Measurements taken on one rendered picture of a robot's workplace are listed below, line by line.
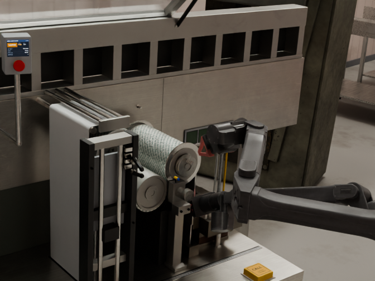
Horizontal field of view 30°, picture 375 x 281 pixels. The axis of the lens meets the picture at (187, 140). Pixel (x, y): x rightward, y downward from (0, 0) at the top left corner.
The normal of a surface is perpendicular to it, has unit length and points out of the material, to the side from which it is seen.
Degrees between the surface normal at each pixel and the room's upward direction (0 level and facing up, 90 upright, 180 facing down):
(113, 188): 90
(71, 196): 90
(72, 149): 90
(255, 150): 4
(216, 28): 90
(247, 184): 1
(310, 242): 0
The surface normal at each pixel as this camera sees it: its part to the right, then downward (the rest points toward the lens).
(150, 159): -0.79, 0.22
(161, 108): 0.62, 0.30
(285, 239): 0.06, -0.94
